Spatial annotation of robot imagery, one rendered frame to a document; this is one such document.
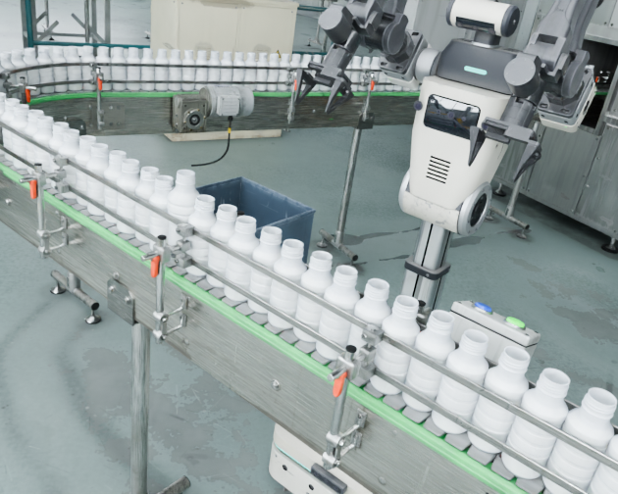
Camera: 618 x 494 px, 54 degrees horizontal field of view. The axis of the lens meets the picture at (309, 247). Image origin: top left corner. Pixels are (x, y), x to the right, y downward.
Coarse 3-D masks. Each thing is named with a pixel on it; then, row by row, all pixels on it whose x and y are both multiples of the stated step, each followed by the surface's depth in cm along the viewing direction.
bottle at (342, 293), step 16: (336, 272) 100; (352, 272) 102; (336, 288) 100; (352, 288) 100; (336, 304) 100; (352, 304) 100; (320, 320) 105; (336, 320) 101; (336, 336) 103; (320, 352) 105; (336, 352) 104
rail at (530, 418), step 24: (0, 144) 164; (120, 192) 132; (120, 216) 134; (168, 216) 123; (216, 240) 115; (192, 264) 122; (240, 288) 114; (336, 312) 100; (312, 336) 105; (384, 336) 94; (432, 360) 90; (432, 408) 92; (504, 408) 84; (480, 432) 88; (552, 432) 80; (600, 456) 77; (552, 480) 82
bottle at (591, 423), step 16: (592, 400) 78; (608, 400) 80; (576, 416) 80; (592, 416) 78; (608, 416) 78; (576, 432) 79; (592, 432) 78; (608, 432) 79; (560, 448) 82; (560, 464) 82; (576, 464) 80; (592, 464) 80; (544, 480) 85; (576, 480) 81
